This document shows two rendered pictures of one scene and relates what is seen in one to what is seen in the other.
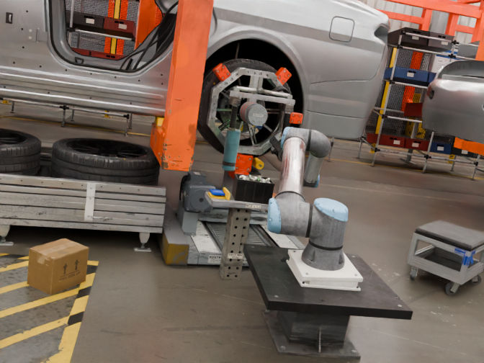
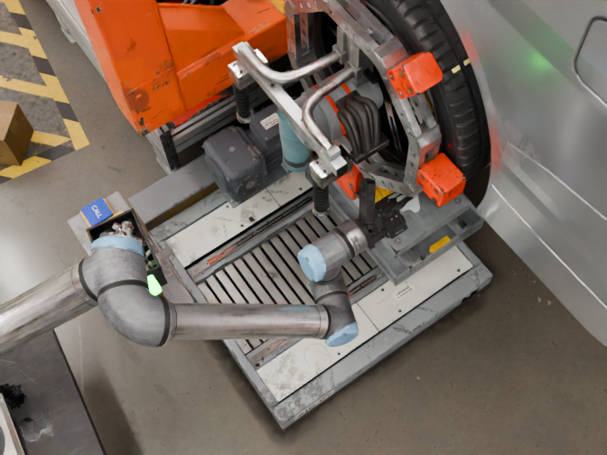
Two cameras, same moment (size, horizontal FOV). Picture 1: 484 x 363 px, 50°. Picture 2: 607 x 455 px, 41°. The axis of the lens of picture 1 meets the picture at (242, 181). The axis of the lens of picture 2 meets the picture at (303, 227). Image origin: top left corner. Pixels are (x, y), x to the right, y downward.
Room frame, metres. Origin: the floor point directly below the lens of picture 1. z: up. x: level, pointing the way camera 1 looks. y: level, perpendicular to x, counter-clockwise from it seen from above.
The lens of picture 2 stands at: (2.93, -1.11, 2.51)
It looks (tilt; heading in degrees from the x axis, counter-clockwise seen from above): 63 degrees down; 76
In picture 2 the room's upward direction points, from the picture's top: 4 degrees counter-clockwise
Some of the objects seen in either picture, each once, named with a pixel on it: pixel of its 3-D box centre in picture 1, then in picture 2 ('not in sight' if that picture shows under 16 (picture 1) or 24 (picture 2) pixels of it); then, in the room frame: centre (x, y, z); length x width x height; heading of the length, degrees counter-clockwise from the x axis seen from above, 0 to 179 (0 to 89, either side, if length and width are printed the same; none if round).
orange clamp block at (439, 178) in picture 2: (294, 117); (440, 180); (3.47, -0.28, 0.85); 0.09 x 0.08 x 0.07; 108
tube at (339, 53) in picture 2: (245, 83); (291, 43); (3.22, 0.08, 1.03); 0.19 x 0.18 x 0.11; 18
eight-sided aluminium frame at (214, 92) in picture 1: (249, 111); (358, 92); (3.37, 0.02, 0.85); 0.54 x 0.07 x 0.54; 108
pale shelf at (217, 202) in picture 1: (246, 201); (129, 262); (2.68, -0.04, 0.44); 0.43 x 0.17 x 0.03; 108
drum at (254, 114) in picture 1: (253, 113); (334, 106); (3.30, 0.00, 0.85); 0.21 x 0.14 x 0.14; 18
